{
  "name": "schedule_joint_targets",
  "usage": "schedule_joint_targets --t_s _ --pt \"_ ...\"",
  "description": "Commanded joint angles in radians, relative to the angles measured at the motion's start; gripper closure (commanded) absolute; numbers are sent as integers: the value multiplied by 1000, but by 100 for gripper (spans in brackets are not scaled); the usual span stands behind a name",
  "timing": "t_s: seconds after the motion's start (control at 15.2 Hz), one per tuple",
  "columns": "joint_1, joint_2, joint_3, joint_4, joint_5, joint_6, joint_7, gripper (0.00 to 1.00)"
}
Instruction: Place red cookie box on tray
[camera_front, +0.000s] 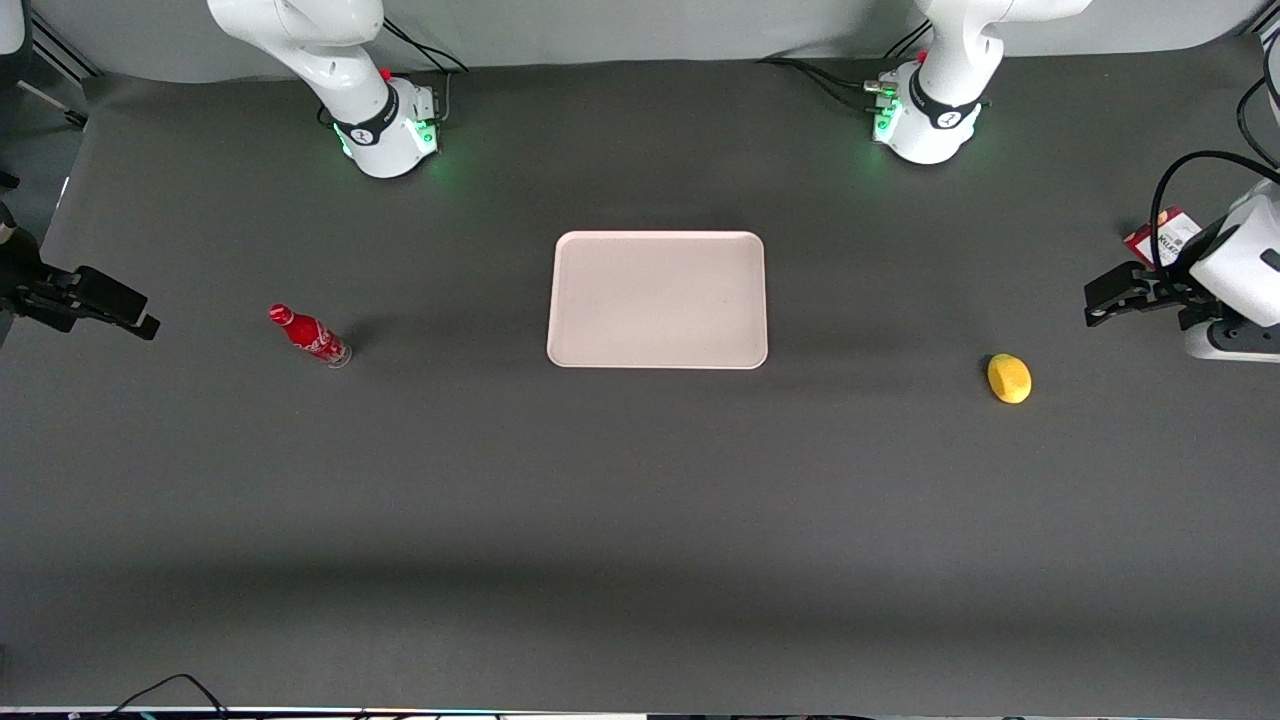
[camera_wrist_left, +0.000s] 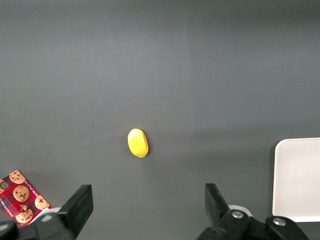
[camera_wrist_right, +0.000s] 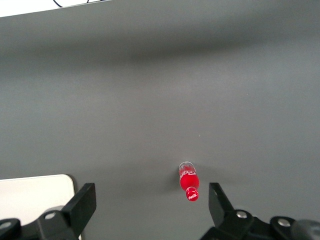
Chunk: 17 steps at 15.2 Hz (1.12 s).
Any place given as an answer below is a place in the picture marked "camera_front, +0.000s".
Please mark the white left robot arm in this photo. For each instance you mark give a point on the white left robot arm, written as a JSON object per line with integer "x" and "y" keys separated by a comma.
{"x": 935, "y": 145}

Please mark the yellow lemon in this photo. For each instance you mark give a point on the yellow lemon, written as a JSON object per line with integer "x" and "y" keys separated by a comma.
{"x": 1009, "y": 379}

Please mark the pale pink rectangular tray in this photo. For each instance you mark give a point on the pale pink rectangular tray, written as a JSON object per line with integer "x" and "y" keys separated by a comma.
{"x": 657, "y": 300}

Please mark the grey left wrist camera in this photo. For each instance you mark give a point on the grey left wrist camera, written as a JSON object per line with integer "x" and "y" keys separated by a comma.
{"x": 1240, "y": 345}

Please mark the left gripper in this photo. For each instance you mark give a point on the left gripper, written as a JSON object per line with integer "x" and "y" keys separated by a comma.
{"x": 1166, "y": 287}

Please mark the red cola bottle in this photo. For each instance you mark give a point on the red cola bottle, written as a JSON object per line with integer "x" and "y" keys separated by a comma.
{"x": 308, "y": 335}

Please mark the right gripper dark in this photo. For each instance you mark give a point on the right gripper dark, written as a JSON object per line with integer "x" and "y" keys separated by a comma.
{"x": 30, "y": 285}

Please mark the black metal frame rail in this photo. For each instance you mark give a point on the black metal frame rail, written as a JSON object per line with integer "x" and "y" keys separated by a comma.
{"x": 65, "y": 50}

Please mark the red tartan cookie box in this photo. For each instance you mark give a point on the red tartan cookie box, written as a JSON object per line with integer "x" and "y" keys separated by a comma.
{"x": 1175, "y": 232}

